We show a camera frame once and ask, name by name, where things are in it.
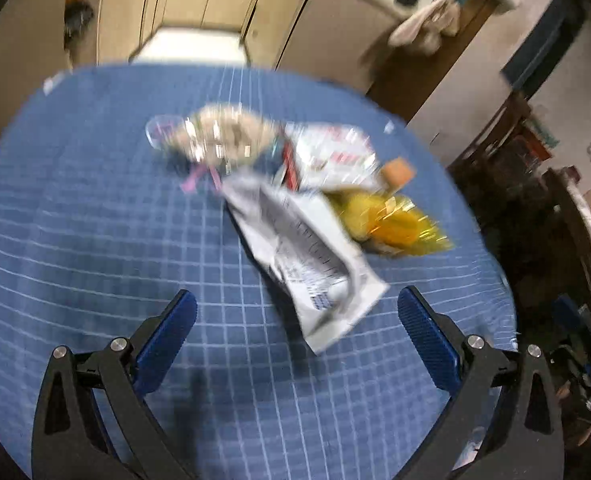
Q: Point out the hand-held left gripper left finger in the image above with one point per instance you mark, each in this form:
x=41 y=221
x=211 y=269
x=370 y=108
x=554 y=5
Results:
x=168 y=340

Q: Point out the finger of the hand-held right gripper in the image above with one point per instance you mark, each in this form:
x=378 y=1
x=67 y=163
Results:
x=569 y=310

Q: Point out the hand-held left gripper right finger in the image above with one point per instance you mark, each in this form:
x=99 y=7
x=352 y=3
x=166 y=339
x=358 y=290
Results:
x=428 y=342

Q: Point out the yellow plastic wrapper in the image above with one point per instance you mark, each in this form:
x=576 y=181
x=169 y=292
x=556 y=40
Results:
x=375 y=215

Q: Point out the white printed packet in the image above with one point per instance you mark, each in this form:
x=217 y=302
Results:
x=300 y=250

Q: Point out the orange sponge block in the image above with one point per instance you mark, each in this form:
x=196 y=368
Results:
x=398 y=172

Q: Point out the clear plastic wrapper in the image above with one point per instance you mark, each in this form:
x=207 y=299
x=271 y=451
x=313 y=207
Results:
x=225 y=130

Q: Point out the white wipes packet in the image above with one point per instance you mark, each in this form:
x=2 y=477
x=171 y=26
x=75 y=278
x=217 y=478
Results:
x=330 y=147

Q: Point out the dark wooden sideboard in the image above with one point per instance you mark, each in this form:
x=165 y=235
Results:
x=583 y=230

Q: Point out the blue checked tablecloth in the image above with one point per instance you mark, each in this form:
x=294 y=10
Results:
x=100 y=220

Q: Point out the wooden chair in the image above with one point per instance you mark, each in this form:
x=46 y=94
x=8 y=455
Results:
x=495 y=135

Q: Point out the dark room window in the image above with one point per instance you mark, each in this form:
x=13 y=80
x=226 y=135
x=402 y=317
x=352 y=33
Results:
x=545 y=50

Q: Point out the dark hanging bag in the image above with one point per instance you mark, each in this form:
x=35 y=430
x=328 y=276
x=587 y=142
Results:
x=78 y=12

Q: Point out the brown refrigerator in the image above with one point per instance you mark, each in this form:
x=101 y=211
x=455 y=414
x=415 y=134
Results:
x=25 y=25

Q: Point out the beige kitchen base cabinets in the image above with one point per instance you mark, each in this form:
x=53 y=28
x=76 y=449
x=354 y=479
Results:
x=275 y=5

